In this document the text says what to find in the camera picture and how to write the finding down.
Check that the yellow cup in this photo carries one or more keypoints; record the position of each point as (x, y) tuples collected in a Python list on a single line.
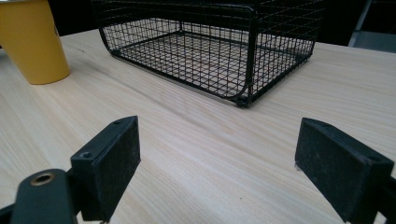
[(31, 40)]

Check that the grey metal stand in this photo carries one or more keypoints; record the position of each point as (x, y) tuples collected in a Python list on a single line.
[(372, 35)]

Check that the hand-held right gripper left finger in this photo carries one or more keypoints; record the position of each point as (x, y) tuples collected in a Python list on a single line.
[(107, 168)]

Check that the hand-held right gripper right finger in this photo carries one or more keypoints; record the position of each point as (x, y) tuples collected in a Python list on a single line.
[(336, 168)]

